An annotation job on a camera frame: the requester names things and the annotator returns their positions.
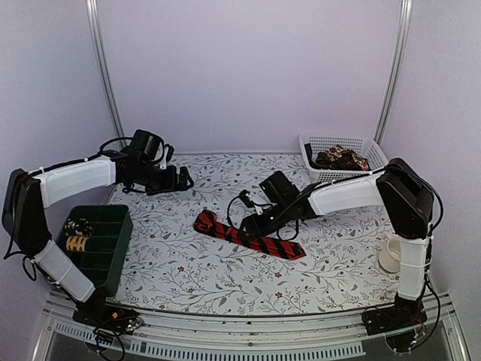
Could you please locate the white perforated plastic basket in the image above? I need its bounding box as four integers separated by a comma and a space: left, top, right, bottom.
298, 133, 388, 183

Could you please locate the floral patterned table mat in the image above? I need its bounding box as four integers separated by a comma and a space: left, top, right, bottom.
111, 154, 400, 316

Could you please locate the right aluminium frame post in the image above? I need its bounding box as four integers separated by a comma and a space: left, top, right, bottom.
374, 0, 413, 145

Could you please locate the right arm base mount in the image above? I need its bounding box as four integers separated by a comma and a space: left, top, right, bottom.
361, 284, 441, 354

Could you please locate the tan patterned rolled tie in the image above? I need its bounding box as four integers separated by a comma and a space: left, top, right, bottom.
65, 235, 90, 253

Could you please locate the brown patterned tie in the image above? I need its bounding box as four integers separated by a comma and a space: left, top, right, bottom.
314, 144, 371, 171

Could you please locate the dark green divided organizer box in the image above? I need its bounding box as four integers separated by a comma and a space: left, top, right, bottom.
56, 205, 133, 297

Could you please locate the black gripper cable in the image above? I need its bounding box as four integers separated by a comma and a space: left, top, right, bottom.
86, 137, 135, 161
226, 191, 301, 241

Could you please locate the red black striped tie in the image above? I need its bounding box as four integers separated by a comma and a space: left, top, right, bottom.
193, 210, 307, 260

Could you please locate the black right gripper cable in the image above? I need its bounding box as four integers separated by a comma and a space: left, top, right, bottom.
226, 191, 301, 241

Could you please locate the left aluminium frame post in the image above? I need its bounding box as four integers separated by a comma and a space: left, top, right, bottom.
85, 0, 126, 137

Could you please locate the white ceramic mug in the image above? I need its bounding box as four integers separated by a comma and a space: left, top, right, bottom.
378, 237, 401, 274

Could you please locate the aluminium frame post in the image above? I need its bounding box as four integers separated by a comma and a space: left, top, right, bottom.
374, 0, 413, 145
85, 0, 126, 137

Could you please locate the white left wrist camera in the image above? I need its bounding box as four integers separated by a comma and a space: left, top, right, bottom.
159, 144, 174, 170

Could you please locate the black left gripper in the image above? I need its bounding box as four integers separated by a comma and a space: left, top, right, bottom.
132, 161, 196, 196

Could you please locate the slotted aluminium front rail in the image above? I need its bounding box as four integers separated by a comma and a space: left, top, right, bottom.
32, 310, 470, 361

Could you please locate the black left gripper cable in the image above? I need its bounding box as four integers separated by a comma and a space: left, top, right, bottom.
86, 137, 135, 161

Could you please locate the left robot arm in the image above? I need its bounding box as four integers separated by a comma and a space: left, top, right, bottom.
2, 129, 194, 326

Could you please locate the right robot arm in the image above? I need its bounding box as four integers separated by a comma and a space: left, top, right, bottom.
240, 158, 435, 328

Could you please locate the black floral rolled tie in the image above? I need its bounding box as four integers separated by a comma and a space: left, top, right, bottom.
64, 218, 93, 237

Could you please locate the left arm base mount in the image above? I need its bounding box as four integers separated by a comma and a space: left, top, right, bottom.
73, 295, 144, 359

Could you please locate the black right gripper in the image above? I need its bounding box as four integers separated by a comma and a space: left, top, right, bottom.
236, 200, 291, 241

